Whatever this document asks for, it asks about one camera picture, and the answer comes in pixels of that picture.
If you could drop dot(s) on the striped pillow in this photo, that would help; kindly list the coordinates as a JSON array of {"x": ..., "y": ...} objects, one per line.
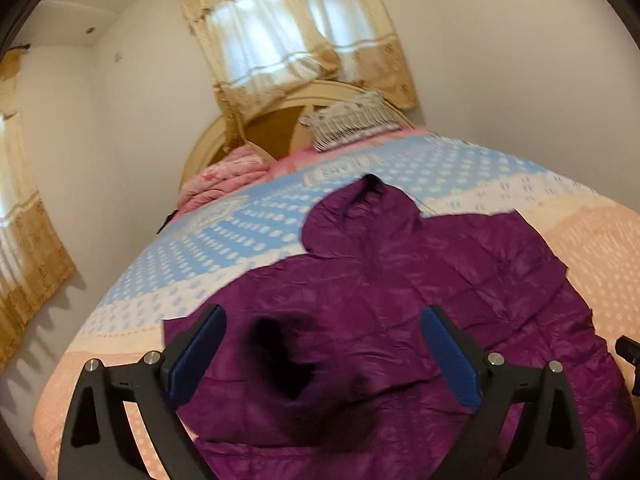
[{"x": 347, "y": 120}]

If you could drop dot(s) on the bed with dotted cover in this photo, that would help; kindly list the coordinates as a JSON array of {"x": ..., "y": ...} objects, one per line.
[{"x": 225, "y": 240}]

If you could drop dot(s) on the cream wooden headboard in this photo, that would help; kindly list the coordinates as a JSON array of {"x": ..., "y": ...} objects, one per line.
[{"x": 215, "y": 135}]

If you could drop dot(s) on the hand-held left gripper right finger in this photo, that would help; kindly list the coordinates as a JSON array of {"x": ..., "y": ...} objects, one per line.
[{"x": 450, "y": 355}]

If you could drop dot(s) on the purple puffer jacket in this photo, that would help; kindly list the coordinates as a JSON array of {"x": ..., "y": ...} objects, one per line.
[{"x": 375, "y": 280}]

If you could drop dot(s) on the beige and white window curtain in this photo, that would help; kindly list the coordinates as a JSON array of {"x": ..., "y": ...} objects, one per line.
[
  {"x": 25, "y": 260},
  {"x": 270, "y": 25}
]

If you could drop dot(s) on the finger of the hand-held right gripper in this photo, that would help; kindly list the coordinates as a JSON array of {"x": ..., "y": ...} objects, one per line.
[{"x": 629, "y": 349}]

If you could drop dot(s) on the folded pink floral quilt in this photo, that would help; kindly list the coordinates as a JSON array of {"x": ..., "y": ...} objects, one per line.
[{"x": 225, "y": 175}]

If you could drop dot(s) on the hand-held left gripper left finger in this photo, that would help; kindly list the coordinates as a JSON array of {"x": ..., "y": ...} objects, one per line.
[{"x": 197, "y": 347}]

